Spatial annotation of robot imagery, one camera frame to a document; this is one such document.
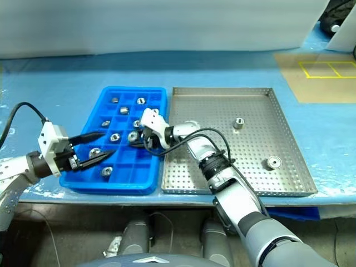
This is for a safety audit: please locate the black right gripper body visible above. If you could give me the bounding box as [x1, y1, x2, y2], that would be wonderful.
[142, 128, 160, 150]

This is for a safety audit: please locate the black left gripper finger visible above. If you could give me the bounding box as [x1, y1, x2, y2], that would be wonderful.
[76, 150, 116, 171]
[67, 131, 107, 146]

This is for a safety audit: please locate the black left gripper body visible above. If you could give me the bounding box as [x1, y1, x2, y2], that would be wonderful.
[53, 139, 83, 172]

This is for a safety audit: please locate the blue compartment tray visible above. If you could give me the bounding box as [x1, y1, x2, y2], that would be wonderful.
[59, 86, 168, 195]

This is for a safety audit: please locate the dark grey rounded leg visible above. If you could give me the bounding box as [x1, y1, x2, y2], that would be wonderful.
[119, 219, 153, 256]
[201, 219, 235, 261]

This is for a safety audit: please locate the white robot foot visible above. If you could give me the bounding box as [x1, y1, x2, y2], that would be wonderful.
[102, 236, 123, 258]

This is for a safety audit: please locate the perforated metal tray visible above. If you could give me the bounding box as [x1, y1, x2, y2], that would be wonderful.
[160, 86, 319, 197]

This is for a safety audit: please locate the grey robot torso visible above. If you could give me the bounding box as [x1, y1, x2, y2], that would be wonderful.
[75, 252, 223, 267]

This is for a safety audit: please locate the brown table mat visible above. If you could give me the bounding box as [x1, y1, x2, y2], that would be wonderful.
[273, 52, 356, 104]

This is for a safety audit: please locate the white leaning panel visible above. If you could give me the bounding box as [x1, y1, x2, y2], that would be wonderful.
[324, 8, 356, 53]

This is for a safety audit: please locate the black bag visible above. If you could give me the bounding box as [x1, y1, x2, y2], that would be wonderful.
[318, 0, 355, 37]

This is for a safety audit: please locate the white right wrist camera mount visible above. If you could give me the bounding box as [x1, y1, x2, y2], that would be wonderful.
[140, 108, 170, 149]

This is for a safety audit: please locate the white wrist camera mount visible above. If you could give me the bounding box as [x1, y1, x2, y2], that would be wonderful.
[140, 108, 170, 149]
[37, 120, 70, 177]

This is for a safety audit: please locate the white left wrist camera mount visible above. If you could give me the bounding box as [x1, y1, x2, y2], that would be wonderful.
[37, 120, 70, 177]

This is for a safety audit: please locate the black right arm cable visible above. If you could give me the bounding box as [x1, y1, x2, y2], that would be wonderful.
[144, 127, 237, 167]

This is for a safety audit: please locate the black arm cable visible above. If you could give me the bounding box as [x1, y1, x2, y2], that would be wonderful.
[0, 101, 51, 148]
[144, 127, 237, 167]

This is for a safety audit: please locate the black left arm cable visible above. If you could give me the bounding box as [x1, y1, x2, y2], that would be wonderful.
[0, 101, 51, 148]

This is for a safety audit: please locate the thin grey floor cable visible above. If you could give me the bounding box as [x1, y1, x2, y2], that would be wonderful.
[149, 212, 175, 251]

